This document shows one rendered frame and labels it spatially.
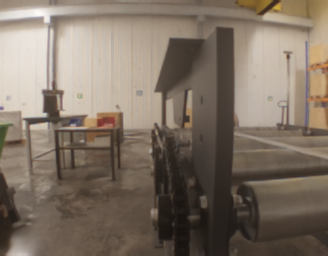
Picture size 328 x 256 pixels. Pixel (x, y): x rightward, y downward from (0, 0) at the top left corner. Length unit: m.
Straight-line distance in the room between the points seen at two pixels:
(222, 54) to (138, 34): 11.29
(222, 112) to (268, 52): 12.79
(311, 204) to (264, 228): 0.10
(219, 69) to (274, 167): 0.49
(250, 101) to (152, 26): 6.44
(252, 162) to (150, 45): 10.85
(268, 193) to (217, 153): 0.15
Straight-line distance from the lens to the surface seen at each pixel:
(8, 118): 7.42
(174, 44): 0.38
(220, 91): 0.29
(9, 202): 0.76
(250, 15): 12.47
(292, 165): 0.77
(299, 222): 0.44
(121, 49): 11.42
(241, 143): 1.00
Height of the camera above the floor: 1.05
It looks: 5 degrees down
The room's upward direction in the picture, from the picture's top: straight up
